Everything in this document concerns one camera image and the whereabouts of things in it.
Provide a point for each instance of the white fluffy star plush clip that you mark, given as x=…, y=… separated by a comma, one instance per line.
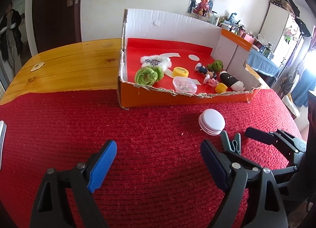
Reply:
x=156, y=61

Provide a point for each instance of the yellow toy figurine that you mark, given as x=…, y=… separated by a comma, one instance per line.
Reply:
x=221, y=88

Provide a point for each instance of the black haired doll figurine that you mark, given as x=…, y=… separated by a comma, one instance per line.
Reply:
x=209, y=73

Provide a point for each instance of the clear plastic earring box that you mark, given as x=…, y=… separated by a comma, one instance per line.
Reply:
x=184, y=85

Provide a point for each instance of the white wardrobe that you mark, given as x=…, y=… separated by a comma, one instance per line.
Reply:
x=280, y=29

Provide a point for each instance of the small wooden tag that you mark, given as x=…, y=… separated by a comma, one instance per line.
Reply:
x=37, y=66

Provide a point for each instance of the pink rabbit plush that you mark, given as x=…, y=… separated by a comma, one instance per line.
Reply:
x=202, y=8

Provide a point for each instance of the dark brown door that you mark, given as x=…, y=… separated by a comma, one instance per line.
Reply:
x=56, y=23

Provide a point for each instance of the pink doll figurine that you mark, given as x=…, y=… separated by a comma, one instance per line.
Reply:
x=209, y=80

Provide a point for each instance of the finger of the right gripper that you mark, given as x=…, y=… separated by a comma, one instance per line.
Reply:
x=291, y=147
x=249, y=165

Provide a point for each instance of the small green yarn scrunchie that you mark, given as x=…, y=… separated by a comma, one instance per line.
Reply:
x=215, y=66

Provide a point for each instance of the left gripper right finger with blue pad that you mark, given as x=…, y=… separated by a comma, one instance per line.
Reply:
x=265, y=207

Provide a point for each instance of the orange cardboard box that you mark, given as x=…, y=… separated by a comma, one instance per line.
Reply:
x=186, y=41

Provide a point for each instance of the white power bank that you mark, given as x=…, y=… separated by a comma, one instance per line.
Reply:
x=3, y=129

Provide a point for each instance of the yellow round tin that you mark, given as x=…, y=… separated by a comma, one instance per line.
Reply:
x=180, y=71

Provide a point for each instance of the teal hair claw clip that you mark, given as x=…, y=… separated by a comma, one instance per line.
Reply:
x=234, y=145

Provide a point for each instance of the white round compact case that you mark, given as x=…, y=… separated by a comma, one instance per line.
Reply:
x=212, y=122

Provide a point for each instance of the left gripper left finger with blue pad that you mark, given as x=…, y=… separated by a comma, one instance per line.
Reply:
x=51, y=207

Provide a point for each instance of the black white bowling pin doll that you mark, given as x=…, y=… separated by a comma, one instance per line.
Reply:
x=231, y=82

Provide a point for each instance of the large green yarn scrunchie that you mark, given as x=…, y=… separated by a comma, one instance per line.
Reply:
x=148, y=76

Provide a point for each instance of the red knitted table cloth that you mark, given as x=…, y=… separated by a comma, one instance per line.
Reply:
x=158, y=178

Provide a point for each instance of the blue cloth side table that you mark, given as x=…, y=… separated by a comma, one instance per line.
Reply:
x=258, y=62

